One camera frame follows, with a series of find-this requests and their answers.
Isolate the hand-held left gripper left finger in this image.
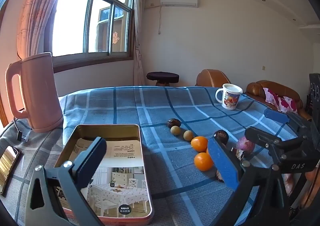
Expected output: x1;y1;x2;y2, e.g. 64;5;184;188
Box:
24;137;108;226

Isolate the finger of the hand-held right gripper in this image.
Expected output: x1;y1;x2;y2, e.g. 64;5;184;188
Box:
264;109;312;139
244;127;290;159

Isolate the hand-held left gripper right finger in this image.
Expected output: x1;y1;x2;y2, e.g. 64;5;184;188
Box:
207;137;292;226

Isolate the large orange tangerine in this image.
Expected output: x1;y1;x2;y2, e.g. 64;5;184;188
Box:
194;152;214;172

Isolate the round dark passion fruit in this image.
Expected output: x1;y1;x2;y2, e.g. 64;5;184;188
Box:
213;130;229;145

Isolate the medium orange tangerine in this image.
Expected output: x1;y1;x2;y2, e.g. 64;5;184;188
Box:
191;136;209;153

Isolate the rectangular metal tin box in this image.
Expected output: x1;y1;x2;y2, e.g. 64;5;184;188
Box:
54;123;154;224

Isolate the wrinkled dark passion fruit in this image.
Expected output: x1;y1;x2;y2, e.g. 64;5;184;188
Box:
167;118;182;128

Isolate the person's right hand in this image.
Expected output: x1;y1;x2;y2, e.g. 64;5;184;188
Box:
284;172;296;196

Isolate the pink floral pillow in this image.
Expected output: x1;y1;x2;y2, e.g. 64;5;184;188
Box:
262;87;299;113

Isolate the brown leather sofa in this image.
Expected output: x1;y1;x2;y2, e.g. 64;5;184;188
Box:
244;80;313;120

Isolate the printed paper insert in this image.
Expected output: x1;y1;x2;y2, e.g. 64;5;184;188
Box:
56;140;152;218

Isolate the white cartoon print mug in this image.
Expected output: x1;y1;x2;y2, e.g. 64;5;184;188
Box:
215;83;243;111

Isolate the white mug lid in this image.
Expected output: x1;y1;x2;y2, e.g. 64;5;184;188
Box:
222;83;243;93

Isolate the blue checked tablecloth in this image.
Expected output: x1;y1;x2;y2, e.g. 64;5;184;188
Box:
0;86;313;226

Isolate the black smartphone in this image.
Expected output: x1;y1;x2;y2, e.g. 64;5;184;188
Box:
0;145;22;195

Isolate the pink electric kettle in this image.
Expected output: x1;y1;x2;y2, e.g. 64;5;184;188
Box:
5;52;64;133

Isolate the dark cushioned round stool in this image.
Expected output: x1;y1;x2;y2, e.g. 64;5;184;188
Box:
146;72;180;87

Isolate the beige curtain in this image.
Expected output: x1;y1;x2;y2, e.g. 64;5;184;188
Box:
125;0;152;86

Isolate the sliding glass window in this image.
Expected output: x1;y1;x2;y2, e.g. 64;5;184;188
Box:
51;0;135;67

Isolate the white air conditioner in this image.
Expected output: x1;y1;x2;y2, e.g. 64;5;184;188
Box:
160;0;198;8

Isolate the pink patterned curtain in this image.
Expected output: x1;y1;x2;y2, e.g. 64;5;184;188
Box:
16;0;75;60

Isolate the black power cable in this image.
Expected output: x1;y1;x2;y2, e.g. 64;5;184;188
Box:
12;117;31;142

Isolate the air conditioner power cord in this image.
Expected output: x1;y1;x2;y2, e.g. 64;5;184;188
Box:
144;4;163;35

